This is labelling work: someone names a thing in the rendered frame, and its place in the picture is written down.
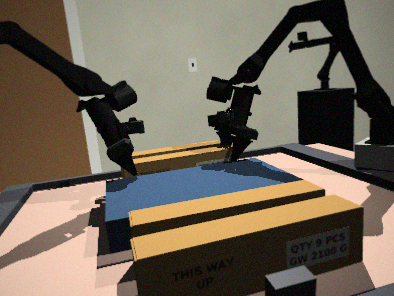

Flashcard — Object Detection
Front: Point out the brown cardboard carton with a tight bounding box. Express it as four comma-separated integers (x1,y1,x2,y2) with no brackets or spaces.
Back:
129,180,326,239
132,140,221,159
122,145,233,178
130,195,364,296

